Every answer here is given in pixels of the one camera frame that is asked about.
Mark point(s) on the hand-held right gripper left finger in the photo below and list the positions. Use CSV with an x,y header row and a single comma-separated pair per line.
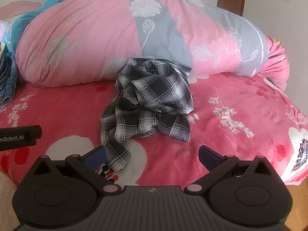
x,y
95,157

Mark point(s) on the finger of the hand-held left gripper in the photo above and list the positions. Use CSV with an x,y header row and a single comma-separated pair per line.
x,y
33,132

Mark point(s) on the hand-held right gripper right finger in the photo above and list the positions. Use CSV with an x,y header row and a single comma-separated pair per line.
x,y
209,158

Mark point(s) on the black white plaid pants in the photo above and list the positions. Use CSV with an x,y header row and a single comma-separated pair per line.
x,y
149,96

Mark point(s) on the red floral fleece blanket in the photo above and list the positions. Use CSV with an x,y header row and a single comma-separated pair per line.
x,y
228,149

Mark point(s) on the blue jeans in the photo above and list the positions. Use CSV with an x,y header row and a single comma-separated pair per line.
x,y
7,77

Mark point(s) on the teal printed pillow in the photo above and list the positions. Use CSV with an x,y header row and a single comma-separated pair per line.
x,y
26,21

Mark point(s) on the pink printed pillow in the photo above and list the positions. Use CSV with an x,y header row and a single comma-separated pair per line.
x,y
276,65

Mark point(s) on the pink grey floral duvet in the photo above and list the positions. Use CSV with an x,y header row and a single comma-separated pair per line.
x,y
96,33

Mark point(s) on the pink headboard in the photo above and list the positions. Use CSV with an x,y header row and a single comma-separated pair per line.
x,y
14,8

